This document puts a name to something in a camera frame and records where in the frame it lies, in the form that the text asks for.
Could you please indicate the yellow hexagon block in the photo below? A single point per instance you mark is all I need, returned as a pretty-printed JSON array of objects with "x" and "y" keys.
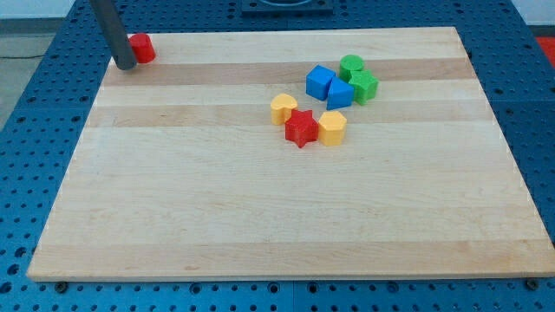
[{"x": 332, "y": 128}]

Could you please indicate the wooden board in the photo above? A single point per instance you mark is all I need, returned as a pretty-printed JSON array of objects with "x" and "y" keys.
[{"x": 179, "y": 174}]

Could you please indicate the red star block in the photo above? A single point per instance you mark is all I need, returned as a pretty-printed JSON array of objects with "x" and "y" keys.
[{"x": 301, "y": 128}]

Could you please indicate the yellow heart block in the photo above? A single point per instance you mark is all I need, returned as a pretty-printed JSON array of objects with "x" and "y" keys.
[{"x": 281, "y": 107}]

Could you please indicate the blue cube block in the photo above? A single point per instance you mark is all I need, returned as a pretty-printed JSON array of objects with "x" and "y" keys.
[{"x": 317, "y": 83}]

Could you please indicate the blue triangle block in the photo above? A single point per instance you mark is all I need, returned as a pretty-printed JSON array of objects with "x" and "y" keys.
[{"x": 341, "y": 94}]

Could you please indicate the green star block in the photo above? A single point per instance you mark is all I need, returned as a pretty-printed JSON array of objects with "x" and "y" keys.
[{"x": 365, "y": 86}]

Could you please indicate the green cylinder block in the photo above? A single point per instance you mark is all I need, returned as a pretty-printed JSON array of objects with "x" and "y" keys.
[{"x": 349, "y": 64}]

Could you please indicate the red cylinder block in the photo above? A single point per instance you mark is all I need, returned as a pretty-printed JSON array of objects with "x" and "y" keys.
[{"x": 142, "y": 47}]

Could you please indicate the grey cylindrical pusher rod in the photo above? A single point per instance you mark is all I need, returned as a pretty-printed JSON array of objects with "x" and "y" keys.
[{"x": 114, "y": 33}]

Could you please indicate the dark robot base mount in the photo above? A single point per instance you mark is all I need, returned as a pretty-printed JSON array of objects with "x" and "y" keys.
[{"x": 256, "y": 7}]

